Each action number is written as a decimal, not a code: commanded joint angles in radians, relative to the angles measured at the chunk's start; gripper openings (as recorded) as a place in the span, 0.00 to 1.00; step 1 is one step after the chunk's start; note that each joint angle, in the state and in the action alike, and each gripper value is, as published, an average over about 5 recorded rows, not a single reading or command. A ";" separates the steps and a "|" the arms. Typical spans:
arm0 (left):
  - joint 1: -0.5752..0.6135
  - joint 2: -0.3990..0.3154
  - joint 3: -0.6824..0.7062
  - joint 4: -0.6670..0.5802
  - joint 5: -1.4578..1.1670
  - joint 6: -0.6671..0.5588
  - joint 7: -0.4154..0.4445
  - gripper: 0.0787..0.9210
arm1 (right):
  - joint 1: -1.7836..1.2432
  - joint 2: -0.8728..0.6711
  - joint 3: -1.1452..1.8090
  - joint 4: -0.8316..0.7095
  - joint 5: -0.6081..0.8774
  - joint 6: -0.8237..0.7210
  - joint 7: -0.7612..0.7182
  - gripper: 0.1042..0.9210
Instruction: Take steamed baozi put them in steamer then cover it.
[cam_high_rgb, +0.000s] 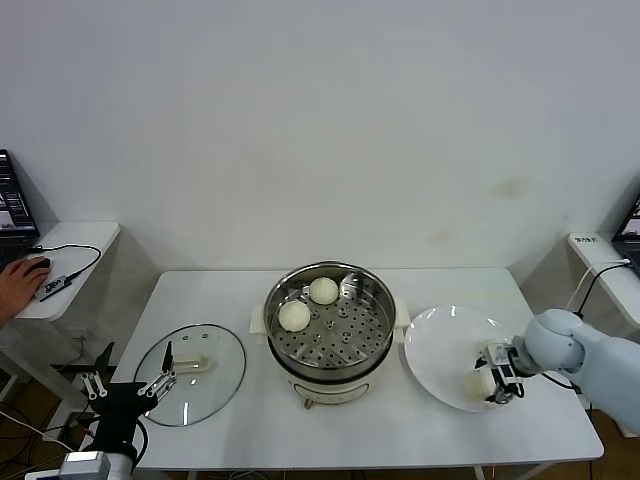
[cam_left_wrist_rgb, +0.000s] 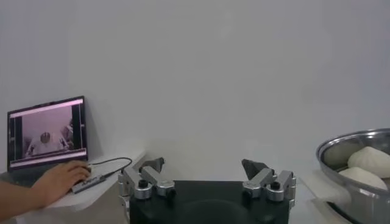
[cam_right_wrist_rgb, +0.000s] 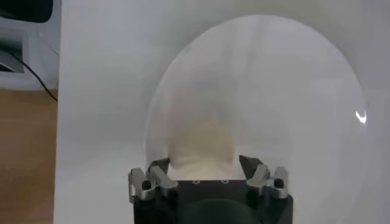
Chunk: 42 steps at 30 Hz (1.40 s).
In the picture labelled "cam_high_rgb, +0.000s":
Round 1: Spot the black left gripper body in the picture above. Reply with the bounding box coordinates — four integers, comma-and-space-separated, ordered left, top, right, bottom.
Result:
89, 382, 157, 451

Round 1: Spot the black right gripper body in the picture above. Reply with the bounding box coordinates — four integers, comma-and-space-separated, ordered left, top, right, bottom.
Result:
492, 364, 526, 401

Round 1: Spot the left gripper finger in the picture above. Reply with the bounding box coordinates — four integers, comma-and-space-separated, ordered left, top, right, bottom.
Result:
81, 341, 115, 400
136, 340, 179, 399

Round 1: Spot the white steamed baozi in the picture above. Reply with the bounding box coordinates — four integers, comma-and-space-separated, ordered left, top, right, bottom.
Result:
278, 301, 311, 332
462, 372, 494, 404
308, 277, 340, 305

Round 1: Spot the round glass pot lid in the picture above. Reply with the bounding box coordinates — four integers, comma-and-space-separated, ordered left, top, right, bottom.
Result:
132, 323, 249, 427

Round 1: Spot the stainless steel steamer basket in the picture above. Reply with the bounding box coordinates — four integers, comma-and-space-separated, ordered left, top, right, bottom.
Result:
264, 260, 398, 377

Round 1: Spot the bare person hand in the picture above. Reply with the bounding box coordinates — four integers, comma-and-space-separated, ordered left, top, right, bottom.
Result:
0, 256, 53, 324

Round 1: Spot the white round plate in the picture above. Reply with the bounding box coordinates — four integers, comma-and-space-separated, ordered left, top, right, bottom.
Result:
403, 305, 521, 414

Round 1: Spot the white electric cooker pot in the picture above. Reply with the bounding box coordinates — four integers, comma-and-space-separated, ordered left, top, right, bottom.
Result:
248, 298, 412, 410

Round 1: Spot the black open laptop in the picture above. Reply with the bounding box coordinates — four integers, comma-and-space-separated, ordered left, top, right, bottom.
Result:
0, 148, 41, 271
611, 194, 640, 279

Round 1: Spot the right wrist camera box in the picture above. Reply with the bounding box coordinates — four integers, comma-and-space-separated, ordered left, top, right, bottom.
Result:
487, 342, 515, 369

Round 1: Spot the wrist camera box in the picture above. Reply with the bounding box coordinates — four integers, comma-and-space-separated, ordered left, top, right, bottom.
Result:
487, 342, 515, 369
58, 451, 110, 479

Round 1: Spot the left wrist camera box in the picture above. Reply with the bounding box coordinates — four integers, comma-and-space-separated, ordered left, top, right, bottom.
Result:
58, 451, 110, 479

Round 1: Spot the black cable with adapter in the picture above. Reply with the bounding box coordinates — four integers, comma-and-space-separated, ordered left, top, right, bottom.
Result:
564, 263, 626, 421

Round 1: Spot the white cable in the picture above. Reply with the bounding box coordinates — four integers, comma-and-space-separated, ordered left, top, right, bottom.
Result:
569, 258, 632, 314

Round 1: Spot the thin black usb cable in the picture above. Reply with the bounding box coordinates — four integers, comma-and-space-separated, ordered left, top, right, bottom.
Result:
27, 243, 104, 281

